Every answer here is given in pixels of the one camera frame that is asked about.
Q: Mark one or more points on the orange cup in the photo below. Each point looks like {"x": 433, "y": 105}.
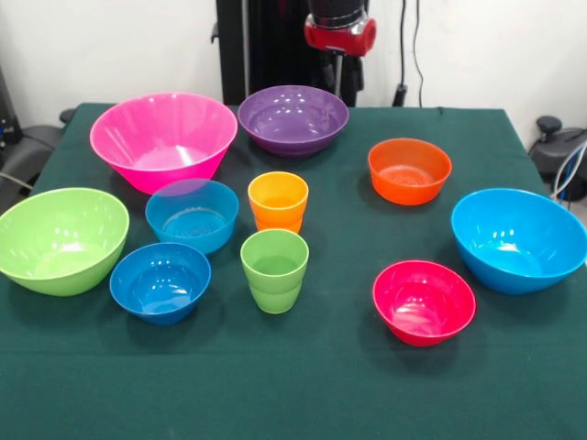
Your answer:
{"x": 277, "y": 201}

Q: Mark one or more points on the large pink bowl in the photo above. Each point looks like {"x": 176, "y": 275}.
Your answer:
{"x": 160, "y": 133}

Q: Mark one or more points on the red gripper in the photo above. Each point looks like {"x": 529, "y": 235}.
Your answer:
{"x": 339, "y": 39}

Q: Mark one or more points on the black equipment rack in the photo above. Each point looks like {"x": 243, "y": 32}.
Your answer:
{"x": 5, "y": 119}

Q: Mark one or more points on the small crimson bowl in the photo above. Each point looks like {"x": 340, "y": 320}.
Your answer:
{"x": 422, "y": 302}

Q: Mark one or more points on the small dark blue bowl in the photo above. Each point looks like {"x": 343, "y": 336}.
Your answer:
{"x": 160, "y": 284}

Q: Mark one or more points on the purple bowl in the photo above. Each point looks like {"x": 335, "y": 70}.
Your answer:
{"x": 293, "y": 119}

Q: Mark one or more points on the large green bowl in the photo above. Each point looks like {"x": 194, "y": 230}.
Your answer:
{"x": 59, "y": 243}

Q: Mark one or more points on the dark green table cloth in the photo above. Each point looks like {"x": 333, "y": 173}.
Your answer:
{"x": 321, "y": 376}

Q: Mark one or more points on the large light blue bowl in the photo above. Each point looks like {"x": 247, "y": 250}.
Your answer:
{"x": 513, "y": 247}

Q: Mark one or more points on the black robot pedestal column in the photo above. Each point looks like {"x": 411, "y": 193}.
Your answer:
{"x": 275, "y": 46}

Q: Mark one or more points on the green cup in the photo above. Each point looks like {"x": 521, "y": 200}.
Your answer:
{"x": 275, "y": 275}

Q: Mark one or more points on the translucent blue ribbed bowl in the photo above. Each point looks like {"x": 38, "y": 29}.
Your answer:
{"x": 192, "y": 224}

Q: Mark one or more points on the orange bowl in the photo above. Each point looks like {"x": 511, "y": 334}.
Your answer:
{"x": 403, "y": 192}

